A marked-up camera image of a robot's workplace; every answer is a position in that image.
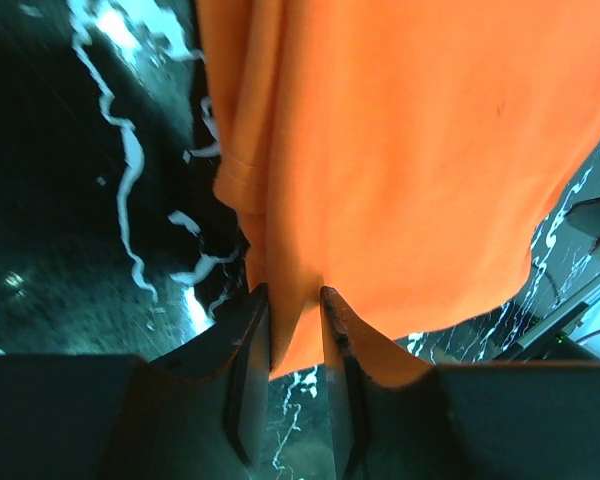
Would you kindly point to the orange t shirt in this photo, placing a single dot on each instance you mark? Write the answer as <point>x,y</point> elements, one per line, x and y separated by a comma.
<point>401,152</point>

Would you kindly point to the aluminium rail frame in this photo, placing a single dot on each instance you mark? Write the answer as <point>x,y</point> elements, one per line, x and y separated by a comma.
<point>542,337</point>

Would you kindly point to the black marble pattern mat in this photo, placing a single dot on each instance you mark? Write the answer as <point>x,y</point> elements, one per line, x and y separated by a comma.
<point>115,250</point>

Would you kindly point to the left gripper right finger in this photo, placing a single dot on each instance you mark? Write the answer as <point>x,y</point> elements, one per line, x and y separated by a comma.
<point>380,399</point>

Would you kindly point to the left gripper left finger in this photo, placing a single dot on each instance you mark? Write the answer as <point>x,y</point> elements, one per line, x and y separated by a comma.
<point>221,380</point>

